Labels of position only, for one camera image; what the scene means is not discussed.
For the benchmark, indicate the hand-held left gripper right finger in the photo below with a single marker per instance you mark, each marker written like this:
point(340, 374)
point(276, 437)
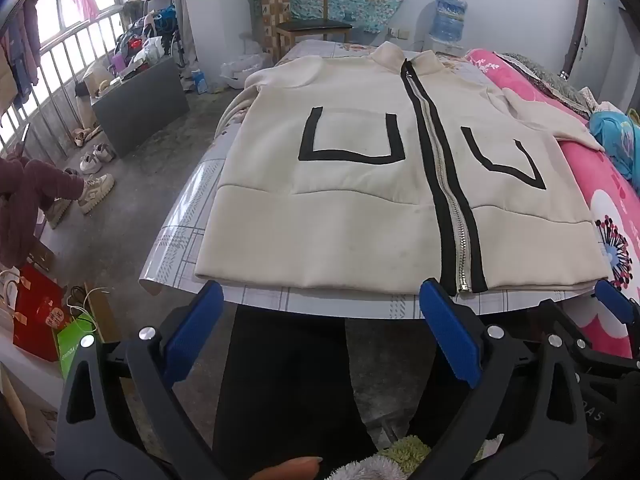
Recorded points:
point(452, 330)

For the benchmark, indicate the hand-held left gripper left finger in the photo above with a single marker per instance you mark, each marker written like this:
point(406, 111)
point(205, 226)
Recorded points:
point(192, 330)

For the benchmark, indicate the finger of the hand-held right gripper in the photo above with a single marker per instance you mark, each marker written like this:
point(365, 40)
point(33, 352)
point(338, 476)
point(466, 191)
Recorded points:
point(612, 302)
point(575, 322)

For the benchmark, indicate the cream zip jacket black trim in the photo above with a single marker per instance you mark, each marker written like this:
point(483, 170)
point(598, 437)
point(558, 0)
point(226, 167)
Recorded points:
point(350, 210)

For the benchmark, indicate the pile of clothes and bags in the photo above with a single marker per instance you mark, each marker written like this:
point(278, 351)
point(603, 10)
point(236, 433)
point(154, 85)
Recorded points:
point(145, 40)

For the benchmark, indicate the person's left hand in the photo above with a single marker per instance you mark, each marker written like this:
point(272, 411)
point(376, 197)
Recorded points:
point(290, 469)

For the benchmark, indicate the person's black pants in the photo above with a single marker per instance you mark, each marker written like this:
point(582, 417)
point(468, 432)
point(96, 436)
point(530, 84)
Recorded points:
point(285, 385)

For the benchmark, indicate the pink floral blanket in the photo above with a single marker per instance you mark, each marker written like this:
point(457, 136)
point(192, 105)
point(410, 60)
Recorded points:
point(600, 195)

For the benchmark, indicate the green paper bag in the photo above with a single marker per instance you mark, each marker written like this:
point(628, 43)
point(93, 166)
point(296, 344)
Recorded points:
point(70, 345)

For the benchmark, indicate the person's fluffy green-white robe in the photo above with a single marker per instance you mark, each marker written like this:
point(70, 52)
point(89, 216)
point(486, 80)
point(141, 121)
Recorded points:
point(415, 452)

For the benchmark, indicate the red gift bag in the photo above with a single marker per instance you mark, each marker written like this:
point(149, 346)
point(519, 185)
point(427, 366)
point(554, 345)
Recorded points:
point(37, 315)

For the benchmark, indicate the blue floral quilt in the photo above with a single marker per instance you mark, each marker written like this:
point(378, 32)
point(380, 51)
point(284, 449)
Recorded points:
point(620, 140)

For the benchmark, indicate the beige chunky sneaker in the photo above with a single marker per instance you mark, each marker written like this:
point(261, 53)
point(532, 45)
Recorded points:
point(95, 192)

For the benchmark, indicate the white sneaker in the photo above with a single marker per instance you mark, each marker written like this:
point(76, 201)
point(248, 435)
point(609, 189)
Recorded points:
point(105, 151)
point(90, 162)

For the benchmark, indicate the tan shoes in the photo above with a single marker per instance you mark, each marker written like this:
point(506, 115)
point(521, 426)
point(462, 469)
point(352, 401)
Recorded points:
point(85, 136)

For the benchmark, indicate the grey fuzzy blanket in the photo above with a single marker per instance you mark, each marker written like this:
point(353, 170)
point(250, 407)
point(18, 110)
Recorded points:
point(550, 80)

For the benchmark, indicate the grey cabinet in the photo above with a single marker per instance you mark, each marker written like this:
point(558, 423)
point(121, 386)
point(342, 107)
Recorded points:
point(145, 100)

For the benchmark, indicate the blue and white carton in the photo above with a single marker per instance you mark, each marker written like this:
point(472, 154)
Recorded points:
point(201, 81)

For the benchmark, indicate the white plastic bag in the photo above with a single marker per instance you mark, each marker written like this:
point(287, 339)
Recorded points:
point(242, 67)

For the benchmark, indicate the dark wooden door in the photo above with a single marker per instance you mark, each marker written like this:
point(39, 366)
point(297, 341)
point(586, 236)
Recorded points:
point(579, 25)

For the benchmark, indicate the white water dispenser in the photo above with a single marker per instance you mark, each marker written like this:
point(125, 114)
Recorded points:
point(442, 47)

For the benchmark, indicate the metal window railing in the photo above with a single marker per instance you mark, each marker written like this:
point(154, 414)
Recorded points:
point(65, 60)

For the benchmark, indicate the blue water bottle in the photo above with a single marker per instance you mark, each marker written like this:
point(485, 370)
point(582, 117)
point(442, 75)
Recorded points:
point(450, 17)

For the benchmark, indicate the tan hanging coat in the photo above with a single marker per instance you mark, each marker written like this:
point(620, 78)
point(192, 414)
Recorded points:
point(5, 80)

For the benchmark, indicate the wooden chair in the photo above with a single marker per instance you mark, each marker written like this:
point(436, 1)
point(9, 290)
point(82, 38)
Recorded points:
point(312, 27)

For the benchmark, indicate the brown patterned cushion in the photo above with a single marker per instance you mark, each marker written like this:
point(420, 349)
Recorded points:
point(272, 5)

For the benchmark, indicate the maroon hanging coat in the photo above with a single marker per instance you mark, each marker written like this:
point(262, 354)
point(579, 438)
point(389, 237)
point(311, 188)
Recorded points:
point(30, 35)

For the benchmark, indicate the white wall socket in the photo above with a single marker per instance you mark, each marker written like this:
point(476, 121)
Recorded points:
point(400, 33)

